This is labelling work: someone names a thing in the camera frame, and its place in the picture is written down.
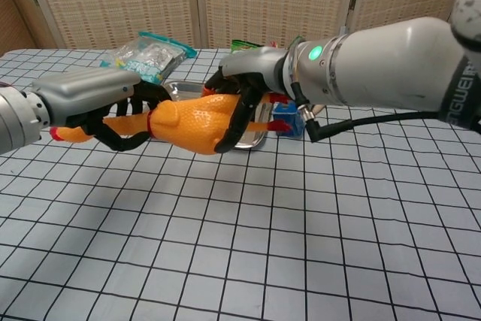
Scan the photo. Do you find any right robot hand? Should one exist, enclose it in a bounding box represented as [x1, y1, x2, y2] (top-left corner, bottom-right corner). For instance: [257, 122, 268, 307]
[204, 46, 289, 155]

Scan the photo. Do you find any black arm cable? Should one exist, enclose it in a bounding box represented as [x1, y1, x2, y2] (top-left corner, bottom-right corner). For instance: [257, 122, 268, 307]
[291, 83, 448, 144]

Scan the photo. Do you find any green snack packet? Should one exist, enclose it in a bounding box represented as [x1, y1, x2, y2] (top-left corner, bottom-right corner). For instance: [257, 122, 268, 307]
[230, 39, 264, 55]

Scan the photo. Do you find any stainless steel tray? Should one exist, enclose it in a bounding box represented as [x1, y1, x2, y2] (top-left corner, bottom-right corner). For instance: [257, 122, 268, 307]
[162, 80, 268, 151]

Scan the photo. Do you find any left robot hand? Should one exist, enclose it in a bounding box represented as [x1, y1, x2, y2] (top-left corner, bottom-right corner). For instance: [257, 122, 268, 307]
[30, 69, 174, 153]

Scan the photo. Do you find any teal clear plastic bag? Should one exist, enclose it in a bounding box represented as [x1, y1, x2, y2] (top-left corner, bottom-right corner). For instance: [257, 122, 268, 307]
[99, 31, 198, 85]

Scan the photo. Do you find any orange rubber chicken toy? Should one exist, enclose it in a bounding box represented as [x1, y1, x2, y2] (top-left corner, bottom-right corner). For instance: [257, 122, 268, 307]
[49, 87, 293, 156]

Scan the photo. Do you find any woven folding screen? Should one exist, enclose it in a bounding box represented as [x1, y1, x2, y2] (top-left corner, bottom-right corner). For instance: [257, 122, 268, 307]
[0, 0, 481, 57]

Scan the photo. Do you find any checkered grid tablecloth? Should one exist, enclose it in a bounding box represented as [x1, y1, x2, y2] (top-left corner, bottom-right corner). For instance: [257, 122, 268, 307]
[0, 47, 481, 321]

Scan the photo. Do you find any blue cling film box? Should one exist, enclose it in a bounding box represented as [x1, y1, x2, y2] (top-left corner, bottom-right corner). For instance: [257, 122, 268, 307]
[272, 101, 306, 138]

